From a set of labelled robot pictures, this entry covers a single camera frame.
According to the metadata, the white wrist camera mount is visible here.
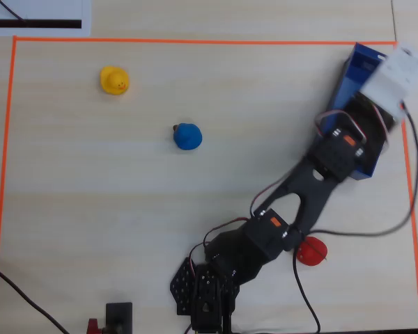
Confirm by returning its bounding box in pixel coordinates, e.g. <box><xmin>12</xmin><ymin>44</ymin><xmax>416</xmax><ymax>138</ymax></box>
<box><xmin>359</xmin><ymin>42</ymin><xmax>418</xmax><ymax>124</ymax></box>

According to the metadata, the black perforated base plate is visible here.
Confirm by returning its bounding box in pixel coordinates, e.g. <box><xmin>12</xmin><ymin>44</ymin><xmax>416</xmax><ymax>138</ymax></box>
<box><xmin>169</xmin><ymin>256</ymin><xmax>197</xmax><ymax>316</ymax></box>

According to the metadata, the black and red table clamp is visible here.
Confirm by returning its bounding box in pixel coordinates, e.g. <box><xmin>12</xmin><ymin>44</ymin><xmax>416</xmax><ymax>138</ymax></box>
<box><xmin>86</xmin><ymin>301</ymin><xmax>134</xmax><ymax>334</ymax></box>

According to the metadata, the red rubber duck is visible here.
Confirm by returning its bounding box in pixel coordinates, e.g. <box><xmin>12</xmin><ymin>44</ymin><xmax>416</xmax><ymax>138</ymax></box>
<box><xmin>295</xmin><ymin>236</ymin><xmax>329</xmax><ymax>267</ymax></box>

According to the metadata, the blue rubber duck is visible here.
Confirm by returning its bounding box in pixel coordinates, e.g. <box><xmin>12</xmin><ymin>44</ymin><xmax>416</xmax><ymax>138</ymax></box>
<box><xmin>172</xmin><ymin>122</ymin><xmax>203</xmax><ymax>151</ymax></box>

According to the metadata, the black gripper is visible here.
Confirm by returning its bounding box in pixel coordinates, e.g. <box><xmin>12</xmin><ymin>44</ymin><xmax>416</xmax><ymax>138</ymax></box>
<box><xmin>343</xmin><ymin>91</ymin><xmax>398</xmax><ymax>154</ymax></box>

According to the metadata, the red white servo wire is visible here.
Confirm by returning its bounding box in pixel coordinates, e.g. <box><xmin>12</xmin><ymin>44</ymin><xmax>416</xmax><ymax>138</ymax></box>
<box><xmin>249</xmin><ymin>173</ymin><xmax>295</xmax><ymax>218</ymax></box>
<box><xmin>314</xmin><ymin>109</ymin><xmax>367</xmax><ymax>144</ymax></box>
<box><xmin>187</xmin><ymin>216</ymin><xmax>252</xmax><ymax>276</ymax></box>

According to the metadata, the yellow rubber duck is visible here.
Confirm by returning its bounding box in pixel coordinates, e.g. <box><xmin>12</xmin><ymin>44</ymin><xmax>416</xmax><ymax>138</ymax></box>
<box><xmin>99</xmin><ymin>65</ymin><xmax>130</xmax><ymax>96</ymax></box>

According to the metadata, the thick black cable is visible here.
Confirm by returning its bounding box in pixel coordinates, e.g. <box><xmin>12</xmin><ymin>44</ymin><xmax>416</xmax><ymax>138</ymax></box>
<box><xmin>0</xmin><ymin>260</ymin><xmax>71</xmax><ymax>334</ymax></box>

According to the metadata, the thin black cable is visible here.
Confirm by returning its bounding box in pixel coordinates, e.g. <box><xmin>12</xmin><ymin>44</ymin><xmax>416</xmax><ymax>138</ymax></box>
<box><xmin>0</xmin><ymin>0</ymin><xmax>28</xmax><ymax>24</ymax></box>

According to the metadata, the orange tape strip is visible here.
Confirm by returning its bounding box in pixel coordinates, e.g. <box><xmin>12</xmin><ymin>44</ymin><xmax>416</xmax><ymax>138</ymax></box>
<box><xmin>0</xmin><ymin>35</ymin><xmax>19</xmax><ymax>334</ymax></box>
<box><xmin>392</xmin><ymin>43</ymin><xmax>418</xmax><ymax>330</ymax></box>
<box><xmin>13</xmin><ymin>35</ymin><xmax>401</xmax><ymax>47</ymax></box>

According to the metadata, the blue open plastic box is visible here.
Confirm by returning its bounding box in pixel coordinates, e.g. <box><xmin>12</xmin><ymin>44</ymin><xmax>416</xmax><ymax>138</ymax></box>
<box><xmin>325</xmin><ymin>42</ymin><xmax>391</xmax><ymax>181</ymax></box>

